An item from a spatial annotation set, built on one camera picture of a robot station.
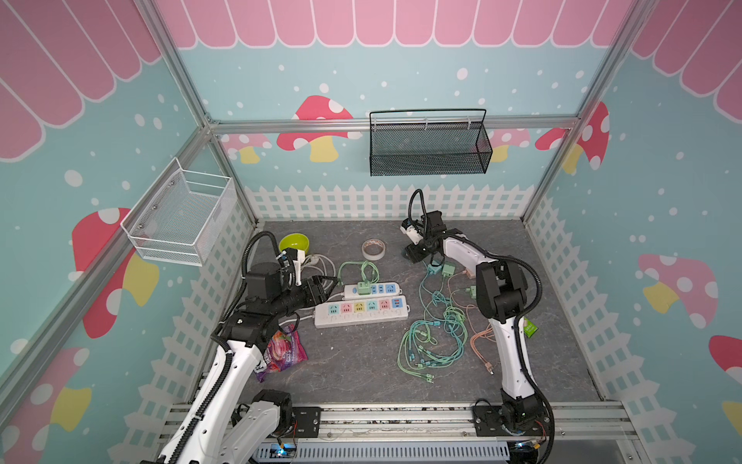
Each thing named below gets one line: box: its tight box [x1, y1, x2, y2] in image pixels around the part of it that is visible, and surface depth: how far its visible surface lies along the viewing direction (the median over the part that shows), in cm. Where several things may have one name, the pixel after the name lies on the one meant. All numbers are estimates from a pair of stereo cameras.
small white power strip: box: [343, 282, 403, 300], surface depth 99 cm
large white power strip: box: [313, 295, 411, 329], surface depth 94 cm
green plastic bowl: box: [278, 232, 311, 256], surface depth 111 cm
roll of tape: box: [361, 238, 387, 261], surface depth 111 cm
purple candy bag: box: [256, 323, 309, 383], surface depth 85 cm
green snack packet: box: [523, 317, 539, 339], surface depth 91 cm
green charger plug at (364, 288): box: [357, 281, 371, 296], surface depth 95 cm
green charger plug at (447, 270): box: [441, 263, 456, 278], surface depth 105 cm
